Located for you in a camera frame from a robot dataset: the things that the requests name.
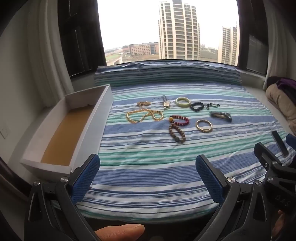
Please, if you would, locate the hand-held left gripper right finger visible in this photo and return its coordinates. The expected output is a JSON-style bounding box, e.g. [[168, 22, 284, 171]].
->
[[195, 155, 271, 241]]

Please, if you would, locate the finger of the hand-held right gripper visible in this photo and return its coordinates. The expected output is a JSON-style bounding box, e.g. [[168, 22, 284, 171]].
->
[[254, 142, 283, 168], [285, 134, 296, 163]]

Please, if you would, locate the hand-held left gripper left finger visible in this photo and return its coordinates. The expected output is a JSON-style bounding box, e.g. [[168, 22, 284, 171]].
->
[[24, 153, 101, 241]]

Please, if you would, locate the white box with brown bottom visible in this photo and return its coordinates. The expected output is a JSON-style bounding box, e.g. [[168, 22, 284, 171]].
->
[[20, 84, 114, 188]]

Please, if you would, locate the brown wooden bead bracelet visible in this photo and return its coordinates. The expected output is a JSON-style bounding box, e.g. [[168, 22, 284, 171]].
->
[[168, 123, 186, 143]]

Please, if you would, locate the red bead bracelet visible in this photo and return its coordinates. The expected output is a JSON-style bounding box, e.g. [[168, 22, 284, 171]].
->
[[169, 115, 190, 127]]

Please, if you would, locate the gold bead necklace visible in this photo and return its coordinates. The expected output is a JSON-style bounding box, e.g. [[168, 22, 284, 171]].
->
[[126, 109, 164, 124]]

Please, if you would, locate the black cord pendant necklace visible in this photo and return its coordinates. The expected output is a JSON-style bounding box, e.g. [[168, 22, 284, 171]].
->
[[155, 95, 171, 110]]

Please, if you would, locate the person's right hand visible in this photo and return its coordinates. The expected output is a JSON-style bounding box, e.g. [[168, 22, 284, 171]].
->
[[276, 209, 287, 233]]

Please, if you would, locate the person's left hand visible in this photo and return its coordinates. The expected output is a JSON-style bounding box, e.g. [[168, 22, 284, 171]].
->
[[96, 224, 145, 241]]

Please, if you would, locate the black rectangular bar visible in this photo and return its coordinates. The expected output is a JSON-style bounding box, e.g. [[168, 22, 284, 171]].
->
[[271, 131, 289, 157]]

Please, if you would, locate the beige cushion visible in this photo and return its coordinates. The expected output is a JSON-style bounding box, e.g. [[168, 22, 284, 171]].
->
[[265, 83, 296, 135]]

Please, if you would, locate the gold bangle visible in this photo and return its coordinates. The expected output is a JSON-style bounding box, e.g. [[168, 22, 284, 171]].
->
[[196, 119, 213, 133]]

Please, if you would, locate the dark purple cloth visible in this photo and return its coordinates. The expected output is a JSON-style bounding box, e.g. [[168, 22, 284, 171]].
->
[[267, 76, 296, 99]]

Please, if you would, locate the striped blue green blanket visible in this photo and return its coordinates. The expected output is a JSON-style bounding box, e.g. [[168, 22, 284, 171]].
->
[[76, 87, 292, 224]]

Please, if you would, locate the pale green jade bangle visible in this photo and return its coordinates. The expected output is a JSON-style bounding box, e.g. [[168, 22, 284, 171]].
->
[[175, 97, 191, 108]]

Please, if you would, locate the white curtain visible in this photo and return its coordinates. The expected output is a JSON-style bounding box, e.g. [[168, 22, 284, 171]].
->
[[24, 0, 75, 112], [261, 0, 296, 91]]

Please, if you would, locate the striped blue pillow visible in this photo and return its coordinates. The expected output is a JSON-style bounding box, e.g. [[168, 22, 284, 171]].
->
[[94, 61, 242, 88]]

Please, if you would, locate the low brown building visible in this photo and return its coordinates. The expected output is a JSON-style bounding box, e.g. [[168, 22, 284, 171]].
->
[[129, 42, 159, 56]]

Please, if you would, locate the tall beige apartment tower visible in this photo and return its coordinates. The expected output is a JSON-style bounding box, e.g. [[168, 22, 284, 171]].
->
[[158, 0, 201, 61]]

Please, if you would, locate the black bead bracelet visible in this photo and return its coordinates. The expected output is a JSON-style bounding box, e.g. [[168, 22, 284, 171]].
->
[[190, 102, 205, 113]]

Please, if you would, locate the dark window frame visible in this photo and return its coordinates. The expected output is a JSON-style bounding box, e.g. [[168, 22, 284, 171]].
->
[[236, 0, 270, 76], [57, 0, 107, 78]]

